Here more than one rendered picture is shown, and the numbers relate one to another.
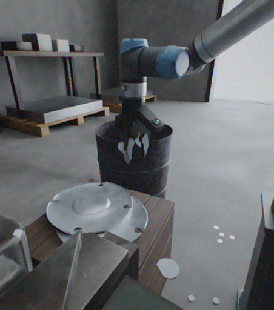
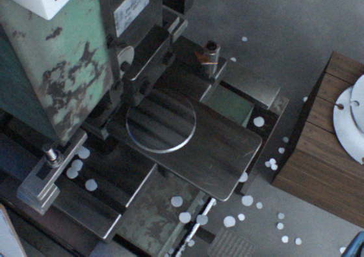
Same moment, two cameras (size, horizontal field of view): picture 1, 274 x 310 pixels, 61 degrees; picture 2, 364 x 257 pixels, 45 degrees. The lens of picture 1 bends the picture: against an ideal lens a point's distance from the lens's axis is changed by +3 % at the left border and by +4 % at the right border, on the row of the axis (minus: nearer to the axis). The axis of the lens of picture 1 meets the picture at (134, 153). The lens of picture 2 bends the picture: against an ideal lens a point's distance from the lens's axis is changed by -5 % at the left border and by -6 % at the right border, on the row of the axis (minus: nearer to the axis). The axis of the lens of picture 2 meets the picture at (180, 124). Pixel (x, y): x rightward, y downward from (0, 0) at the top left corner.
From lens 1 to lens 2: 0.81 m
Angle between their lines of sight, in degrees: 67
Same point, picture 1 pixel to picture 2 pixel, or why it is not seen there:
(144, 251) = (340, 166)
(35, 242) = (338, 73)
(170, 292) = (346, 228)
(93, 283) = (250, 92)
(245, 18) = not seen: outside the picture
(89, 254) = (264, 88)
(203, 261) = not seen: outside the picture
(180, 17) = not seen: outside the picture
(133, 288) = (248, 107)
